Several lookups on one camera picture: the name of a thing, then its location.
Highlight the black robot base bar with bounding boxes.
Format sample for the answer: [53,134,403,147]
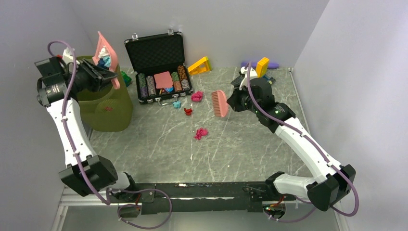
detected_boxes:
[106,181,297,215]

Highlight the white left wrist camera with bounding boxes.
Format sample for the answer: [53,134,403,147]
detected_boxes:
[56,47,74,65]

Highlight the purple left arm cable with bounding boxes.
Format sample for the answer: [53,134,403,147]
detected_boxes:
[47,40,112,205]

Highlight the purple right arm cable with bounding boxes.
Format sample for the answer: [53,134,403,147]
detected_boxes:
[244,62,360,223]

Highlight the light blue paper scrap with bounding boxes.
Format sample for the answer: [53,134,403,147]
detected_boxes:
[102,55,112,68]
[173,101,181,108]

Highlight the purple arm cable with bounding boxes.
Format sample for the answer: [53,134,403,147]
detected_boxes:
[244,62,360,223]
[47,40,112,205]

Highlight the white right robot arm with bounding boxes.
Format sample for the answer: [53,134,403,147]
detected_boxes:
[226,77,356,211]

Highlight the pink plastic dustpan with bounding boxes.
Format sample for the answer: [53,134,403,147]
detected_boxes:
[92,31,118,72]

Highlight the purple cylinder toy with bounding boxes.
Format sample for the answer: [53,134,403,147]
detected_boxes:
[240,61,279,69]

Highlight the green blue toy bricks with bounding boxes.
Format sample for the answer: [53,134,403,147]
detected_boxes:
[121,71,132,87]

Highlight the grey toy brick baseplate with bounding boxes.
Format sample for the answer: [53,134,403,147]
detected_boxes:
[231,74,276,88]

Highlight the white paper scrap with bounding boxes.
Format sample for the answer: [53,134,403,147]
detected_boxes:
[98,46,110,59]

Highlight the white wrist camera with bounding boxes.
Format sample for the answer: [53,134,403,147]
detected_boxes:
[56,47,74,65]
[239,67,258,90]

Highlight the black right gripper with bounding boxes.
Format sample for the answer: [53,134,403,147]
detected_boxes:
[228,82,261,114]

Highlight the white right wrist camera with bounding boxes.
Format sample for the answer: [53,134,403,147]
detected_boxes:
[239,67,258,90]

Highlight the red paper scrap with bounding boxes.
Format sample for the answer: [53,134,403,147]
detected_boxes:
[184,108,192,116]

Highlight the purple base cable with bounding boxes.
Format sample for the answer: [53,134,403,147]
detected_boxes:
[108,188,173,231]

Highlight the yellow toy brick wedge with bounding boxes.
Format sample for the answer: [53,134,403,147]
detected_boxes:
[188,56,212,76]

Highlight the pink hand brush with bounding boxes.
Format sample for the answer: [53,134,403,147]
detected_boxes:
[211,90,229,117]

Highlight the dark blue paper scrap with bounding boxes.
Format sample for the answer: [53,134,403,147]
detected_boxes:
[97,58,108,69]

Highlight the black poker chip case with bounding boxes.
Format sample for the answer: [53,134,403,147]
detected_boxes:
[124,29,193,106]

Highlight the olive green waste basket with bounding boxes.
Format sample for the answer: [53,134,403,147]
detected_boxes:
[77,66,133,132]

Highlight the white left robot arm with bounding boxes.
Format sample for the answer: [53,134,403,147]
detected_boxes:
[35,56,139,202]

